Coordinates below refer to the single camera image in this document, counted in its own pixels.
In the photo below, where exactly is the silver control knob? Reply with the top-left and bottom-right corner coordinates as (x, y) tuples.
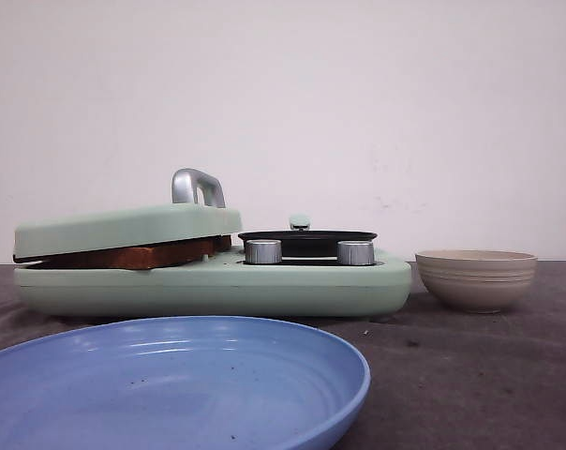
(336, 240), (376, 266)
(245, 239), (282, 265)

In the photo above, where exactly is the mint green breakfast maker base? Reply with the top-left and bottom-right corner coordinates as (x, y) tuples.
(14, 247), (411, 318)

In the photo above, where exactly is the silver right control knob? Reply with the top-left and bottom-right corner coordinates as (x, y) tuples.
(336, 240), (376, 266)

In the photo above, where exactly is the mint green sandwich maker lid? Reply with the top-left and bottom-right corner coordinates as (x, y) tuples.
(13, 168), (242, 263)

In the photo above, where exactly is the beige ceramic bowl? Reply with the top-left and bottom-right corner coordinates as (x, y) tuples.
(415, 249), (538, 313)

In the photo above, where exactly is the black frying pan green handle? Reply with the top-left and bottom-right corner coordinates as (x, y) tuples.
(238, 229), (378, 258)

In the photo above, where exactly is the blue plate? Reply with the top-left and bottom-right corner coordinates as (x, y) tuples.
(0, 316), (371, 449)

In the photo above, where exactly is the white bread slice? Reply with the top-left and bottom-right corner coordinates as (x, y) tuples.
(213, 235), (232, 252)
(33, 237), (216, 270)

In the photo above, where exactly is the silver left control knob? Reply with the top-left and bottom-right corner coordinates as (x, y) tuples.
(245, 239), (282, 265)

